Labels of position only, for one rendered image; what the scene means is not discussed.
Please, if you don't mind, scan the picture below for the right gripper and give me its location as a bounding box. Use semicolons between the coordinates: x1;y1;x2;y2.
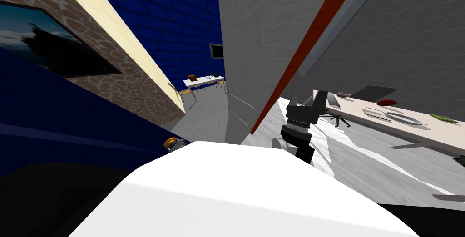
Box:
285;90;329;123

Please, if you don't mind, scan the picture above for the black office chair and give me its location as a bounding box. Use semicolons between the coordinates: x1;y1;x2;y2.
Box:
326;91;352;128

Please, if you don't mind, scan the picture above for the white table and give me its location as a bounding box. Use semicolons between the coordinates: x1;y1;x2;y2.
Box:
183;72;227;102

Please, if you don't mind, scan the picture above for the long beige table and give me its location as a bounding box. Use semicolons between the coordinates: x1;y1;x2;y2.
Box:
312;85;465;158

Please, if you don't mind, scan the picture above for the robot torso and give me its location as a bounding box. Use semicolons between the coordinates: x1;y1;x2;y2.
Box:
68;140;422;237

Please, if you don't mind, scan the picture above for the wooden chair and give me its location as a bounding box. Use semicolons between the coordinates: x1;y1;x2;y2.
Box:
177;87;198;103

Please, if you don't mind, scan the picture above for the small dark framed wall picture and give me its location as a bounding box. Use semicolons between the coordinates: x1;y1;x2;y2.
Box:
208;42;225;60

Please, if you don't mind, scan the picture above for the large dark framed wall picture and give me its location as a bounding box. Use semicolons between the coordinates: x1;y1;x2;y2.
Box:
0;0;123;79

